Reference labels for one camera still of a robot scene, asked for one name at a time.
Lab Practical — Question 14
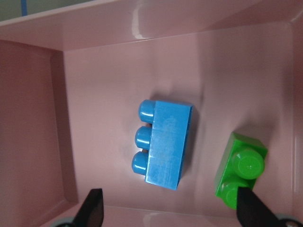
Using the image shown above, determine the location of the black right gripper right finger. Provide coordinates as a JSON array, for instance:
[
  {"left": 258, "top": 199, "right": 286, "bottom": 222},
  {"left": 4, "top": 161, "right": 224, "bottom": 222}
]
[{"left": 237, "top": 186, "right": 303, "bottom": 227}]

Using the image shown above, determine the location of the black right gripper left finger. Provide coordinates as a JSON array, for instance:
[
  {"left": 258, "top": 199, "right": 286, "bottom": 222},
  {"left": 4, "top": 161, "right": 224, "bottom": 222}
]
[{"left": 53, "top": 188, "right": 105, "bottom": 227}]

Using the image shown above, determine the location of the green toy block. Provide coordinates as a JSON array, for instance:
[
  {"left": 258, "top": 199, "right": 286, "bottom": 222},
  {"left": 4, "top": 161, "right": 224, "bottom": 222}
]
[{"left": 214, "top": 132, "right": 268, "bottom": 210}]

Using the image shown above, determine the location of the blue toy block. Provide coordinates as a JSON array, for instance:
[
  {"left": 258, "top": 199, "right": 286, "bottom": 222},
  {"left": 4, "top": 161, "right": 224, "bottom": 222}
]
[{"left": 132, "top": 100, "right": 193, "bottom": 190}]

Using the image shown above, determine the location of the pink plastic box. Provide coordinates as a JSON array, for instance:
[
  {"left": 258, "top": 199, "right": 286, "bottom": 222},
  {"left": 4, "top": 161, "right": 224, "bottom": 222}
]
[{"left": 0, "top": 0, "right": 303, "bottom": 227}]

